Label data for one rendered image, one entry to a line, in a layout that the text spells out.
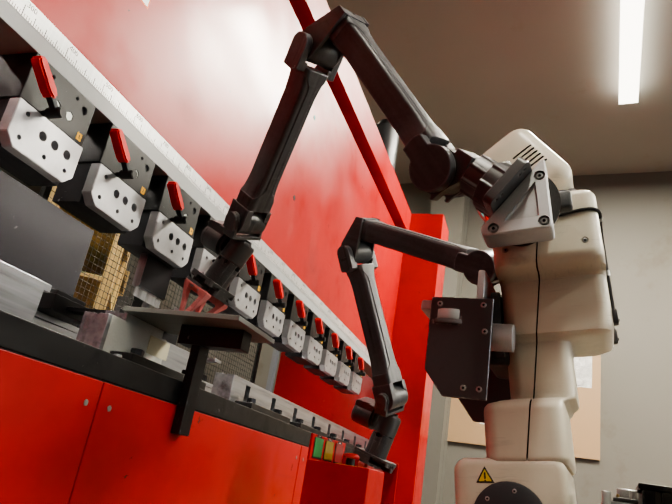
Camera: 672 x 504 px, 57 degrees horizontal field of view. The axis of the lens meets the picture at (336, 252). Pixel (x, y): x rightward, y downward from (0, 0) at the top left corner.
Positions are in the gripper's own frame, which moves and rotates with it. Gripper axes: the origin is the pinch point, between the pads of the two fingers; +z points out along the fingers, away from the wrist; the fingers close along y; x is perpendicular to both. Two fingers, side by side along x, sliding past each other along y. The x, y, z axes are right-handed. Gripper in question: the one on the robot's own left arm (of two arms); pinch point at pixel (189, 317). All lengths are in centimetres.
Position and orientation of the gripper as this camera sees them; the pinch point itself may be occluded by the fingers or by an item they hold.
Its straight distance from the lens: 135.4
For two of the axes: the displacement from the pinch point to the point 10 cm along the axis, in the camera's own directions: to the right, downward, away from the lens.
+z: -5.7, 8.1, -1.5
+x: 7.6, 4.6, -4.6
